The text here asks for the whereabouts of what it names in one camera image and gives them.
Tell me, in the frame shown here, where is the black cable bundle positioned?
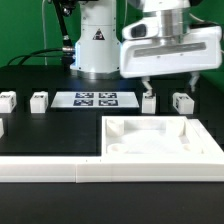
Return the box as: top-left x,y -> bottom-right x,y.
6,48 -> 73,67

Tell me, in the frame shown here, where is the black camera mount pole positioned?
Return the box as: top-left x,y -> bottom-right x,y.
48,0 -> 78,71

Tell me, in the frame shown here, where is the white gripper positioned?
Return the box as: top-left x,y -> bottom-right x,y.
120,26 -> 222,98

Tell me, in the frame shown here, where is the white L-shaped obstacle fence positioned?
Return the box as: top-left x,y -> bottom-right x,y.
0,119 -> 224,183

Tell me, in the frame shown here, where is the white marker plate with tags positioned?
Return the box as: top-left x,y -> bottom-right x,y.
51,91 -> 139,108

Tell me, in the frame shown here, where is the white block at left edge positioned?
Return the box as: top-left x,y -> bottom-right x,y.
0,118 -> 4,139

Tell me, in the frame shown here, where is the white square table top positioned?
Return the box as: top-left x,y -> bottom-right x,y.
101,116 -> 209,155

